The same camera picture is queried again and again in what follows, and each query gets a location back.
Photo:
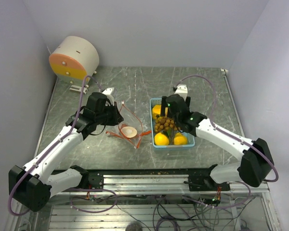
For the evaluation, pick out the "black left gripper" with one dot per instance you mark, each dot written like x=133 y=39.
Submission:
x=117 y=117

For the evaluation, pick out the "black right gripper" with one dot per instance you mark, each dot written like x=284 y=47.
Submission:
x=164 y=105

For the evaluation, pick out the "clear orange zip top bag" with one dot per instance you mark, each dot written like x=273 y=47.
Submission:
x=130 y=119

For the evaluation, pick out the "brown longan bunch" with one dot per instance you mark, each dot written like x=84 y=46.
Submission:
x=163 y=123

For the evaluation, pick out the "tan mushroom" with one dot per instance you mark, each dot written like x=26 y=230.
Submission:
x=129 y=132

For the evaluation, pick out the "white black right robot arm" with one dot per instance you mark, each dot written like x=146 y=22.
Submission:
x=254 y=160

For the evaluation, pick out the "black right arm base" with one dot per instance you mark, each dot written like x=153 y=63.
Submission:
x=199 y=179

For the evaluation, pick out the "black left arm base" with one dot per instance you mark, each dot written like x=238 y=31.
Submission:
x=89 y=179

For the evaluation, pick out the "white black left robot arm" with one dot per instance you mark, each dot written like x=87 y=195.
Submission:
x=34 y=184

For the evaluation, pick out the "yellow bell pepper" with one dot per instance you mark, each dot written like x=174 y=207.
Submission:
x=156 y=110

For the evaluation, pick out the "orange fruit right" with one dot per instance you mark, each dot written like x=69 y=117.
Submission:
x=180 y=139

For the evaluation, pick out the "orange fruit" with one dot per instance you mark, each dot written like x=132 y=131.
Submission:
x=160 y=139
x=180 y=139

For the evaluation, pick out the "orange fruit left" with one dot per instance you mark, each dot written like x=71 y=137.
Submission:
x=160 y=139

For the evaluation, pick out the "light blue plastic basket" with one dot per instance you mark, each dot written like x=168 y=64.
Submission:
x=165 y=134

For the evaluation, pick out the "cream cylindrical drawer box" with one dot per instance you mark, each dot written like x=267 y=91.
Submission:
x=74 y=59

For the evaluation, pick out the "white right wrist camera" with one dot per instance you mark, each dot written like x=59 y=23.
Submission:
x=181 y=90

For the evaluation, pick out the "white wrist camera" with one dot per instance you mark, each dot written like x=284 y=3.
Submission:
x=181 y=90
x=110 y=93

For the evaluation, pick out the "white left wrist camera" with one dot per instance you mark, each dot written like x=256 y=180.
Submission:
x=110 y=93

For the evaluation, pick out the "small white metal bracket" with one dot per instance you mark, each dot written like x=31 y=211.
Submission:
x=77 y=89

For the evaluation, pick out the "aluminium rail frame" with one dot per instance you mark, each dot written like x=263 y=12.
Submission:
x=153 y=202

